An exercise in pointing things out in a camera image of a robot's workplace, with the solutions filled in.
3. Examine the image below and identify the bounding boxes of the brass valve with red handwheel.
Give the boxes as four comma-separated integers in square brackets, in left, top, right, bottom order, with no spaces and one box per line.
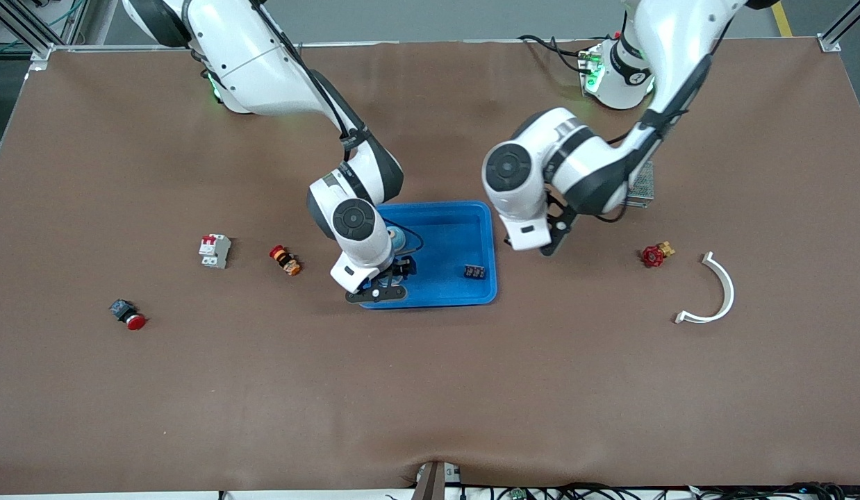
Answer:
[642,241,676,269]

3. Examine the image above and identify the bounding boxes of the metal mesh power supply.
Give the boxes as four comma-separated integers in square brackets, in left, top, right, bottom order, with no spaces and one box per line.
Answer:
[623,161,655,208]

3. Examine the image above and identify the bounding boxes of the aluminium frame profile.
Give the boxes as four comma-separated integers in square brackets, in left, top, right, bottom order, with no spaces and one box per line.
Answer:
[817,0,860,53]
[0,0,118,70]

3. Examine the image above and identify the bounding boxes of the black base cable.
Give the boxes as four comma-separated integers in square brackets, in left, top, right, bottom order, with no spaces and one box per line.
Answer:
[518,33,592,74]

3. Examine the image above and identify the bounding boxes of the white curved plastic bracket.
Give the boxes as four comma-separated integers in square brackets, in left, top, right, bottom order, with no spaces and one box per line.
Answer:
[674,251,736,325]

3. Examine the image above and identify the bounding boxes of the yellow floor tape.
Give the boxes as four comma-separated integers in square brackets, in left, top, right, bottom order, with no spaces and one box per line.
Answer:
[770,0,795,38]

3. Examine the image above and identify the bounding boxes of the silver table edge rail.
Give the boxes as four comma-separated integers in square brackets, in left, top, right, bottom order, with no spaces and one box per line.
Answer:
[27,40,841,53]

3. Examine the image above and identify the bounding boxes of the blue plastic tray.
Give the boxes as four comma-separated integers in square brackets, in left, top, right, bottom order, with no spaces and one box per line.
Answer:
[354,201,499,310]

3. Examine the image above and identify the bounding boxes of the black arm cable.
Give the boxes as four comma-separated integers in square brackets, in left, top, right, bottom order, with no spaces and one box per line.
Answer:
[595,56,713,224]
[246,0,425,255]

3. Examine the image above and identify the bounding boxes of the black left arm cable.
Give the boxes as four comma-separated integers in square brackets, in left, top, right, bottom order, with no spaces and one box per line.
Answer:
[595,56,713,224]

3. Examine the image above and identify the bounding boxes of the white circuit breaker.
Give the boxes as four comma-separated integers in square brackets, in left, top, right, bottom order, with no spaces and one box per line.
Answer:
[199,234,232,269]

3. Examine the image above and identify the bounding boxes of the metal table edge bracket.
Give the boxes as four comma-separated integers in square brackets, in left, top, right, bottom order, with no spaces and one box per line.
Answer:
[411,460,463,500]

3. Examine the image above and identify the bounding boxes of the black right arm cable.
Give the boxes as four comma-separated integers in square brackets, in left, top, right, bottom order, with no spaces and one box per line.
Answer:
[246,0,425,255]

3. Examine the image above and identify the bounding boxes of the red mushroom push button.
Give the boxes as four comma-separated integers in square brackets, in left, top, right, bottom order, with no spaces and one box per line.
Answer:
[109,299,148,331]

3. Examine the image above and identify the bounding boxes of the brown table mat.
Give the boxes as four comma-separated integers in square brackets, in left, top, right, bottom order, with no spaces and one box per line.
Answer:
[0,38,860,495]

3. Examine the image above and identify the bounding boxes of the red orange button switch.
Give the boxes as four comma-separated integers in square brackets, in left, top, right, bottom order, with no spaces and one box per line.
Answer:
[269,244,301,276]

